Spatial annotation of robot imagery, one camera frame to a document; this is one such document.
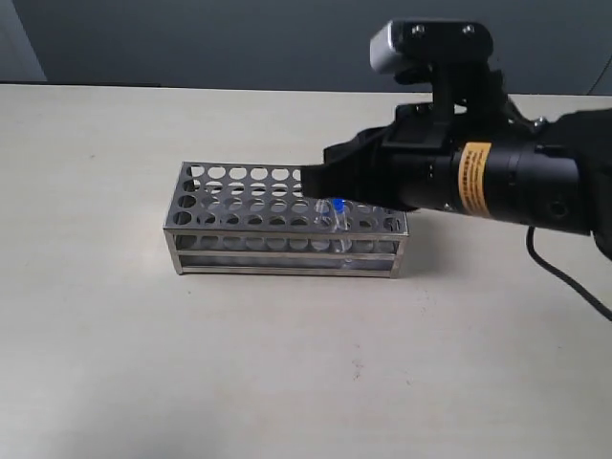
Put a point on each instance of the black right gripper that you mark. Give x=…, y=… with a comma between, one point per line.
x=422, y=147

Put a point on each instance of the blue-capped test tube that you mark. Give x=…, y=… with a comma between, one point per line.
x=343, y=244
x=322, y=209

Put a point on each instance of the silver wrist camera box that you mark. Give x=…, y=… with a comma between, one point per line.
x=406, y=43

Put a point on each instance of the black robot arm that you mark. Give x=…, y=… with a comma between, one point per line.
x=481, y=164

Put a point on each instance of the stainless steel test tube rack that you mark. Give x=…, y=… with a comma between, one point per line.
x=253, y=219

